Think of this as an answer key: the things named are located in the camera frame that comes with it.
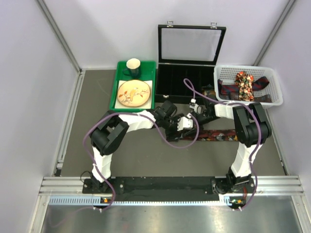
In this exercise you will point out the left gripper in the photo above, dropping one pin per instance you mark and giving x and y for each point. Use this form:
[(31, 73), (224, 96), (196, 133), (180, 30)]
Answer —
[(169, 134)]

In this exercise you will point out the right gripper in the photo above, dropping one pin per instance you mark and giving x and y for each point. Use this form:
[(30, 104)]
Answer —
[(200, 126)]

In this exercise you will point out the dark red patterned tie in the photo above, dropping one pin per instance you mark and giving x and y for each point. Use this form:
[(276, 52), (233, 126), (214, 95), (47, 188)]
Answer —
[(211, 135)]

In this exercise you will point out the brown tie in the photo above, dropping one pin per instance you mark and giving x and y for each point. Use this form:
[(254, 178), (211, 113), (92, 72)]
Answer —
[(208, 90)]

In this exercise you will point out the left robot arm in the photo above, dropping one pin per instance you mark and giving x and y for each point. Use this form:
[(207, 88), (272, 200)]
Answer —
[(107, 137)]

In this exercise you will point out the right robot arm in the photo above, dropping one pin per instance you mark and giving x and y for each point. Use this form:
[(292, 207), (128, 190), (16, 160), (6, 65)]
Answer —
[(252, 129)]

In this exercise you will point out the dark maroon tie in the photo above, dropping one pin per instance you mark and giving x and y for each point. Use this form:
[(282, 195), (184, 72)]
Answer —
[(235, 96)]

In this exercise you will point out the red navy striped tie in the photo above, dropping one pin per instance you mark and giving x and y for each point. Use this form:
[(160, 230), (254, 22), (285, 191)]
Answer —
[(258, 85)]

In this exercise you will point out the bird pattern plate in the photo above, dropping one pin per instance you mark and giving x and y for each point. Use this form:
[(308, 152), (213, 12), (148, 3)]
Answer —
[(133, 93)]

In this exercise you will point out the floral colourful tie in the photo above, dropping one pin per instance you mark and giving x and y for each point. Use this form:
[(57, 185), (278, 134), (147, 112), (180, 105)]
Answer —
[(244, 82)]

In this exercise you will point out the white plastic basket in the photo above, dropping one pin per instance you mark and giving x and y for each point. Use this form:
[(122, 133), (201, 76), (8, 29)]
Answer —
[(227, 75)]

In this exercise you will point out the green plastic tray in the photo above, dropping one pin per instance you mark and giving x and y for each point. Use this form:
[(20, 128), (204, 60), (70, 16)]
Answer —
[(148, 72)]

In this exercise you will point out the black glass-lid display box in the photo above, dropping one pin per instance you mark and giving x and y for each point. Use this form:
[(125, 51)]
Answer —
[(186, 51)]

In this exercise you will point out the dark green mug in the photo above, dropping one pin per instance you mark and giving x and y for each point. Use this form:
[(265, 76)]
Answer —
[(133, 68)]

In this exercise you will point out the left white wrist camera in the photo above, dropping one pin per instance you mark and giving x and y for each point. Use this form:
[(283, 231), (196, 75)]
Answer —
[(185, 123)]

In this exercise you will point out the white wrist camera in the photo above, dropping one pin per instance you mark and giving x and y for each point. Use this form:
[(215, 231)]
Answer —
[(185, 123), (194, 106)]

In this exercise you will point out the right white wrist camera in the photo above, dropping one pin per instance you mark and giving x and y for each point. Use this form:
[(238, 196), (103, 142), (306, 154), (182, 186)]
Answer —
[(194, 106)]

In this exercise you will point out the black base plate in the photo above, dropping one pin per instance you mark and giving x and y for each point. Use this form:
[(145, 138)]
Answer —
[(123, 185)]

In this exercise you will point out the slotted cable duct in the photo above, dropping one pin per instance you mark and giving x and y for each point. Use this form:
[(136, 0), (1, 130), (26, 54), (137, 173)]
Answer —
[(101, 201)]

